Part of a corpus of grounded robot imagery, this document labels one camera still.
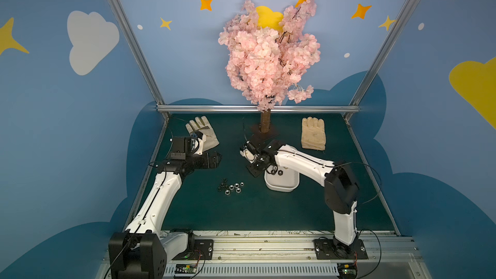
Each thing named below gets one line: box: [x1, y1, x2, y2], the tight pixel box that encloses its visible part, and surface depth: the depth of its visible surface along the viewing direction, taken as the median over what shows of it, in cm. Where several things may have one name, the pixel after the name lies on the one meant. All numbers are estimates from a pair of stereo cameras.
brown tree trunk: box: [260, 109, 271, 134], surface depth 109 cm
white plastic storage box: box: [264, 165, 301, 193], surface depth 95 cm
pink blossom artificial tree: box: [218, 0, 321, 112], surface depth 71 cm
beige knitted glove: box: [300, 116, 327, 151], surface depth 114 cm
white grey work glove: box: [185, 115, 220, 153], surface depth 117 cm
